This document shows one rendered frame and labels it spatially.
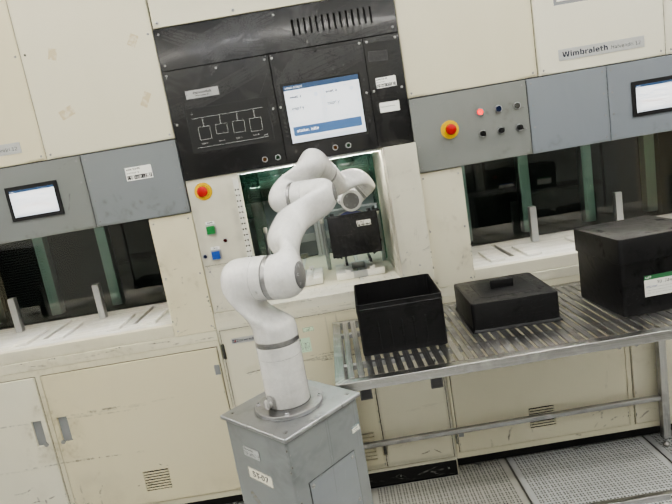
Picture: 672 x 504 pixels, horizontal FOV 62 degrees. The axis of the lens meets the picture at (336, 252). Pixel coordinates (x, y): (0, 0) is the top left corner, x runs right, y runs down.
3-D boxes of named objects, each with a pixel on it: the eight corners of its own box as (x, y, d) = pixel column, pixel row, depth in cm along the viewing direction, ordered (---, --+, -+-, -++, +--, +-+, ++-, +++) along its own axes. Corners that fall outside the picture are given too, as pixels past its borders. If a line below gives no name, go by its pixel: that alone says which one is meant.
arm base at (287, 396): (286, 427, 141) (272, 359, 138) (242, 411, 154) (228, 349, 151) (337, 395, 154) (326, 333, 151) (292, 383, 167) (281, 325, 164)
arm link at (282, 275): (249, 310, 148) (304, 307, 142) (231, 277, 141) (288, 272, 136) (300, 204, 185) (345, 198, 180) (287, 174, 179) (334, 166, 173)
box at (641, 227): (624, 318, 174) (618, 240, 169) (577, 296, 202) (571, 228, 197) (711, 302, 175) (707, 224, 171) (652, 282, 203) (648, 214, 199)
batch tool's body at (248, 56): (253, 515, 231) (147, 27, 196) (273, 410, 325) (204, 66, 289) (462, 481, 230) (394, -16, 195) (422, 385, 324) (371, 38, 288)
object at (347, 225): (331, 268, 237) (319, 195, 232) (331, 260, 257) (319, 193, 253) (387, 259, 237) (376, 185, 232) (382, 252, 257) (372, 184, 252)
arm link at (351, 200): (351, 181, 223) (335, 197, 224) (353, 183, 210) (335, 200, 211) (365, 197, 225) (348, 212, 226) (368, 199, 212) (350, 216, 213)
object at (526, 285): (473, 334, 182) (468, 296, 180) (454, 308, 211) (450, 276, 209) (563, 320, 181) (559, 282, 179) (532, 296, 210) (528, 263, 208)
